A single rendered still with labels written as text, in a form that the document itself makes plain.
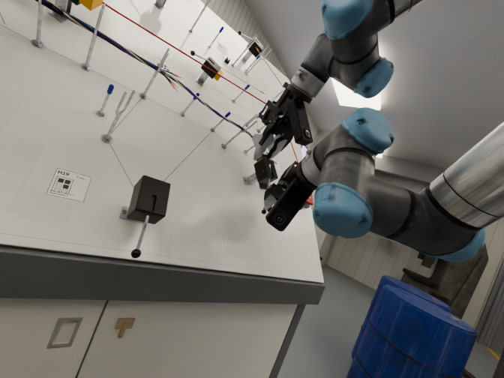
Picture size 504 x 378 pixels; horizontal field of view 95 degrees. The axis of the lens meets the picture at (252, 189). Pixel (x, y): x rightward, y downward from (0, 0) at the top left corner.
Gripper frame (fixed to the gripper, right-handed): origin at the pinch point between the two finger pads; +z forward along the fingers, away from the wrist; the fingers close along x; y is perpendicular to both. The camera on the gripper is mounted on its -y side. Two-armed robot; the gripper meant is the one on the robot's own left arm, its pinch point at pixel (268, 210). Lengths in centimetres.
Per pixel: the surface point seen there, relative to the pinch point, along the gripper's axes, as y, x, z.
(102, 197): -23.8, 28.0, -8.5
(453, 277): 252, -382, 214
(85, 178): -23.2, 32.0, -9.4
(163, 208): -20.9, 17.7, -15.6
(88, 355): -44.5, 12.8, 5.9
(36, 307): -41.6, 23.7, -2.3
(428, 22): 249, -33, 1
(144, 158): -12.2, 29.6, -5.9
